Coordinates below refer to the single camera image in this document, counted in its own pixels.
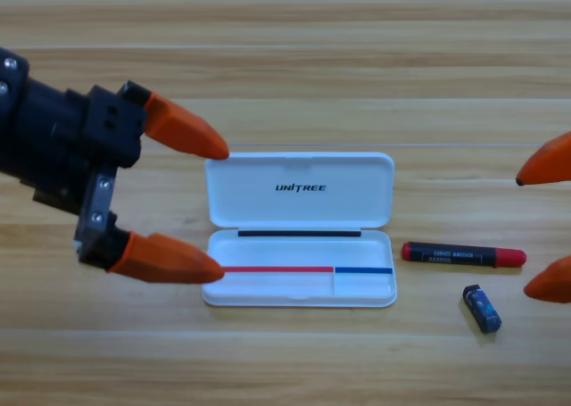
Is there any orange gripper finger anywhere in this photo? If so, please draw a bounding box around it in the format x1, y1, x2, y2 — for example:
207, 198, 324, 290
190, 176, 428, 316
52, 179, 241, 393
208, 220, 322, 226
523, 254, 571, 304
105, 229, 226, 286
516, 131, 571, 187

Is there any white Unitree pencil case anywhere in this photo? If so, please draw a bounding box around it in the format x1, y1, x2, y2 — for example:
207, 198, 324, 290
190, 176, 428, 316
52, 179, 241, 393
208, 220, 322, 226
201, 151, 398, 309

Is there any blue and black eraser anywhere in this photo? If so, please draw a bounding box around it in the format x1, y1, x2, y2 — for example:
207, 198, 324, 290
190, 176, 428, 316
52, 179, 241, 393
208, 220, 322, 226
461, 284, 503, 335

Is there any red and black marker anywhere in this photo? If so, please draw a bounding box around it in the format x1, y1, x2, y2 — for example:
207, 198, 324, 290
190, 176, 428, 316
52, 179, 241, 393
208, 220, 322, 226
401, 241, 528, 269

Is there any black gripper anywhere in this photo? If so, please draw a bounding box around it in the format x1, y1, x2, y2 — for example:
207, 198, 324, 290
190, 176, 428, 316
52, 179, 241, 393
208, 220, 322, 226
0, 46, 231, 265

